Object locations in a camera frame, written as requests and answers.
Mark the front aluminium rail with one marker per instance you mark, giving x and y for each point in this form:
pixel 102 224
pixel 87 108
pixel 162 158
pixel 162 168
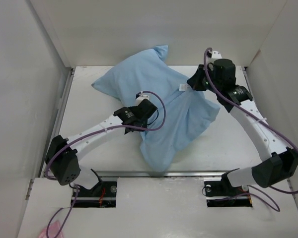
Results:
pixel 138 174

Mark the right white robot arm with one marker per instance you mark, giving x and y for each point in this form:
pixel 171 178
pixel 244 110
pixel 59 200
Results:
pixel 279 159

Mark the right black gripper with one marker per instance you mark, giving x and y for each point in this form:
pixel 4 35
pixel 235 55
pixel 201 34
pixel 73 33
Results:
pixel 194 81

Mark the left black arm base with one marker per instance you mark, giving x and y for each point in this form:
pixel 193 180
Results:
pixel 102 195

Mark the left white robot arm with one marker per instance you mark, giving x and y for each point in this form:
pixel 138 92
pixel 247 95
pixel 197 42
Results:
pixel 64 154

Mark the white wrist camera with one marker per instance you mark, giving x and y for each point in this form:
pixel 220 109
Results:
pixel 140 97
pixel 212 56

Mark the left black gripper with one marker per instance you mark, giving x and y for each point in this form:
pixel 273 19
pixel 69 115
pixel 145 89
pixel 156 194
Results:
pixel 145 125

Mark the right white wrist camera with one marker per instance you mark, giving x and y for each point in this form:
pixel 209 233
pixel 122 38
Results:
pixel 212 56

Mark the pink cloth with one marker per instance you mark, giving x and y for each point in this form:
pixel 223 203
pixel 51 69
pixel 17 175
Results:
pixel 52 231

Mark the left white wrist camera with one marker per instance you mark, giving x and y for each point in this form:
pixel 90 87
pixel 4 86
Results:
pixel 140 97

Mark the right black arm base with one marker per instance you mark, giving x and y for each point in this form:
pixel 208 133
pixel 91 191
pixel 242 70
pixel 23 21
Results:
pixel 220 193

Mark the light blue pillowcase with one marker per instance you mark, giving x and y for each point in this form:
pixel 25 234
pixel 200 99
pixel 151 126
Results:
pixel 182 115

